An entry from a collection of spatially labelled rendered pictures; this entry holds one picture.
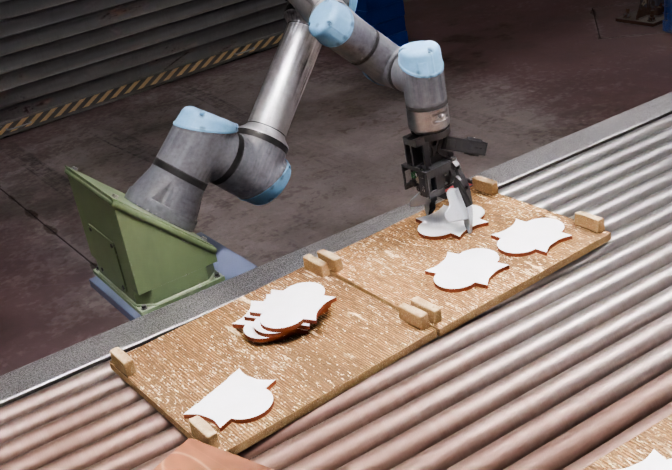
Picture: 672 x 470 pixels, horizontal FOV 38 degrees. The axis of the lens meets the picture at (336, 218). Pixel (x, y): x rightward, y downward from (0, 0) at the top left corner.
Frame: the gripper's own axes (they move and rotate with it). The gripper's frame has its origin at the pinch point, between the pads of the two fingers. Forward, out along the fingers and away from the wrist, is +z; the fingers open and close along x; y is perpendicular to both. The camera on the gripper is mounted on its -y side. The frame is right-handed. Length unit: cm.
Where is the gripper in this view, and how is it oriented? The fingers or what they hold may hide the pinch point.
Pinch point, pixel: (451, 220)
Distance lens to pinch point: 185.7
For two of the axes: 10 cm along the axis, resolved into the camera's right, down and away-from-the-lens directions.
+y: -7.9, 3.9, -4.7
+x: 5.9, 2.7, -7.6
